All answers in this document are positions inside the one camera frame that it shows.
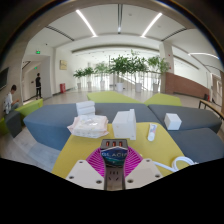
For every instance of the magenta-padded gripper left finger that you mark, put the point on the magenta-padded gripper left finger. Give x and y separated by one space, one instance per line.
83 174

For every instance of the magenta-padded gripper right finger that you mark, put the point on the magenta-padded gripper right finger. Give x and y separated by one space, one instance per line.
145 173

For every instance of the white tube with red print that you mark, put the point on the white tube with red print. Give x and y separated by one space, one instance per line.
152 132

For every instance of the wet wipes soft pack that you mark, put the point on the wet wipes soft pack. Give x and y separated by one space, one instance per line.
88 126

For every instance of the white tissue box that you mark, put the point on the white tissue box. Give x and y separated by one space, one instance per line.
123 125

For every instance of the small white cube box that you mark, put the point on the small white cube box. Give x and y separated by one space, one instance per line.
172 121

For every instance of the long grey upholstered bench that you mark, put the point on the long grey upholstered bench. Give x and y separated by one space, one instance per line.
50 125

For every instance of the white stacked tissue packs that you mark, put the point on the white stacked tissue packs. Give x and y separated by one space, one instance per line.
85 108

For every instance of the green upholstered bench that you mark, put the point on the green upholstered bench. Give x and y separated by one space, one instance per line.
110 97
163 99
29 108

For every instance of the dark grey ottoman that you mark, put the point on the dark grey ottoman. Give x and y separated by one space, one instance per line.
14 123

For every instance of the person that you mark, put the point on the person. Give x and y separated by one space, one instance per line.
38 83
9 100

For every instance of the row of potted plants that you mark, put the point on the row of potted plants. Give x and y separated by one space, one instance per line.
120 65

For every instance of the green exit sign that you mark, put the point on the green exit sign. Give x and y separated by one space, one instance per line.
38 52

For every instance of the ceiling strip lights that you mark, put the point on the ceiling strip lights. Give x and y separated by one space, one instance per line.
86 22

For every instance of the wooden bench with black frame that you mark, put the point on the wooden bench with black frame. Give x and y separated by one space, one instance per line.
211 106

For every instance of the yellow framed wall picture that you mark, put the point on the yellow framed wall picture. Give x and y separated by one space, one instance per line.
63 64

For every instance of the black wall screen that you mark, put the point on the black wall screen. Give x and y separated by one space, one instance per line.
3 78

